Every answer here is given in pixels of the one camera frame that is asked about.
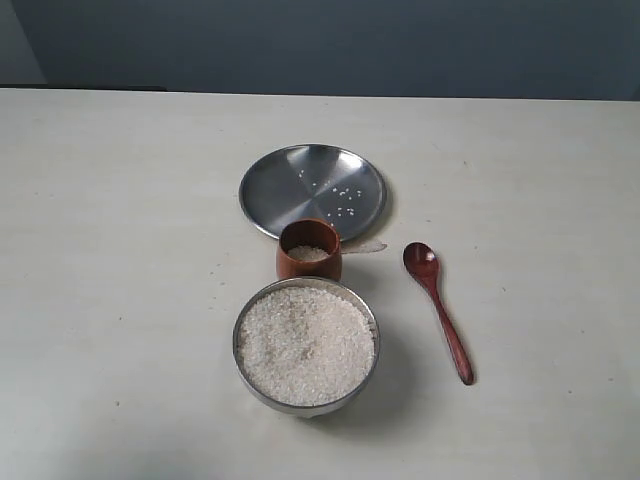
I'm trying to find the red-brown wooden spoon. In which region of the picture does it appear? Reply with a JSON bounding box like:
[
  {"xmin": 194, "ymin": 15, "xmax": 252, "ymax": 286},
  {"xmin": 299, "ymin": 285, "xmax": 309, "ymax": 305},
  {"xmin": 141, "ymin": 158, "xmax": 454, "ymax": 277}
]
[{"xmin": 403, "ymin": 242, "xmax": 475, "ymax": 386}]

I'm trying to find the small brown wooden cup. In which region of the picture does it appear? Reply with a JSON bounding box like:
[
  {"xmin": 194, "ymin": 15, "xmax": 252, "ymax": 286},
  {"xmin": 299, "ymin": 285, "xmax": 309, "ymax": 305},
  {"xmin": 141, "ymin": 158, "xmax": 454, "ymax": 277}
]
[{"xmin": 275, "ymin": 218, "xmax": 342, "ymax": 281}]

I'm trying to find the steel bowl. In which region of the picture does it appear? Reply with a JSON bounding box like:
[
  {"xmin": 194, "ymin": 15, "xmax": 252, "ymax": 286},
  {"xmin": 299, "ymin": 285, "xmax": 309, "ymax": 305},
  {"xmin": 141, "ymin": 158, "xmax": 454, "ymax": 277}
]
[{"xmin": 232, "ymin": 276, "xmax": 380, "ymax": 418}]

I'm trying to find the round steel plate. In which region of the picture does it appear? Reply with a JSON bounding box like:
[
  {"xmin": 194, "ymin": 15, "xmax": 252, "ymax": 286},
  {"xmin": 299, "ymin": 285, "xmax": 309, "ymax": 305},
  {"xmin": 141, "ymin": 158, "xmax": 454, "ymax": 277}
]
[{"xmin": 239, "ymin": 144, "xmax": 387, "ymax": 241}]

